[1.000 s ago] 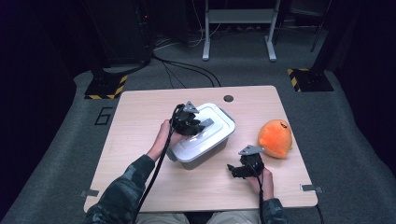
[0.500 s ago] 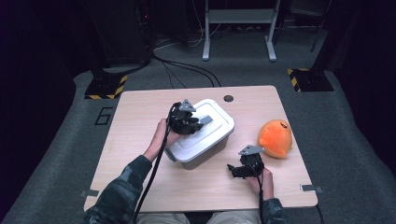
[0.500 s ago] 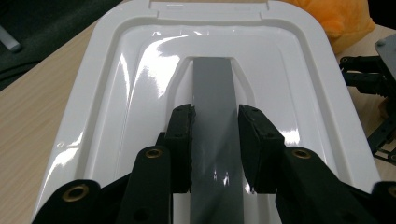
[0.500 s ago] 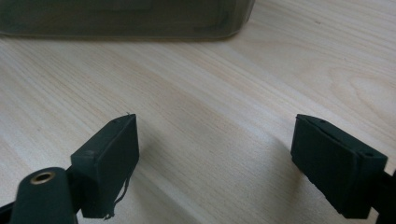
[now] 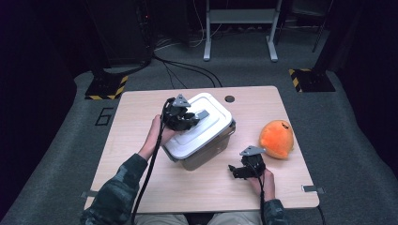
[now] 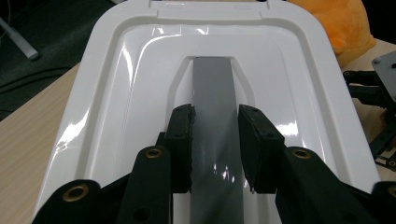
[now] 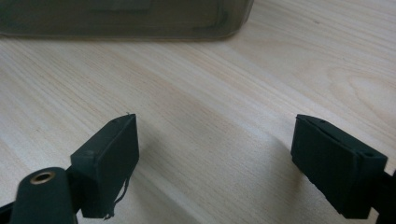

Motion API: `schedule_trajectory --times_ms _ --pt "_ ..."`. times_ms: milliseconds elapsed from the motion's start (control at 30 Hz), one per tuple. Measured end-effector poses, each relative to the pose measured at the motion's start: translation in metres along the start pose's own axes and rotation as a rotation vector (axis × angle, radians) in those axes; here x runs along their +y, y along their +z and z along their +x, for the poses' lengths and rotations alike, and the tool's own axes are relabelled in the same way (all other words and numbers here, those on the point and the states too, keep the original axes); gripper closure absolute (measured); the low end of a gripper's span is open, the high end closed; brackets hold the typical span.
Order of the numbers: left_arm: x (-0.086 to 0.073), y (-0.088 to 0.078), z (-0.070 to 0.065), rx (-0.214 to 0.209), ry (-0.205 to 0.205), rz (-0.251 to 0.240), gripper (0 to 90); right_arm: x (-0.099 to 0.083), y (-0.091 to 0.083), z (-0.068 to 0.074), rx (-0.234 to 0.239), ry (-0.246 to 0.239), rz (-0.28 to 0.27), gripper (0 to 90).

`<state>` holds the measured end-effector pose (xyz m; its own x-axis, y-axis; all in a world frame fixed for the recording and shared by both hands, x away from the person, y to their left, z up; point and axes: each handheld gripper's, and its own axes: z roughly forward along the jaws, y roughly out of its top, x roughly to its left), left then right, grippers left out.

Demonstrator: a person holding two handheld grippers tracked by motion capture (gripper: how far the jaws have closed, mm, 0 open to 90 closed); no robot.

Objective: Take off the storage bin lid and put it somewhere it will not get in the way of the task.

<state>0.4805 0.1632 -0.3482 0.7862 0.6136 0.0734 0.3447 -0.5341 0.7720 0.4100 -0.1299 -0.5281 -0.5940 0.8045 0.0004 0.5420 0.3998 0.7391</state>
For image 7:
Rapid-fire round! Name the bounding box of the grey translucent plastic container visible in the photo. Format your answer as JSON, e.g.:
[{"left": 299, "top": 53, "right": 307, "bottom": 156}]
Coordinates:
[{"left": 0, "top": 0, "right": 255, "bottom": 41}]

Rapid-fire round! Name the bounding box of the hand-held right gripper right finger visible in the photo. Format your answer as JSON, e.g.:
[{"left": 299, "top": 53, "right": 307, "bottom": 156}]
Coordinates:
[{"left": 290, "top": 113, "right": 389, "bottom": 220}]

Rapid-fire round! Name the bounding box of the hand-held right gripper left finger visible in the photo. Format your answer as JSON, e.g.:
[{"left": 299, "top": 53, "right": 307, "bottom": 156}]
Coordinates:
[{"left": 65, "top": 113, "right": 140, "bottom": 219}]

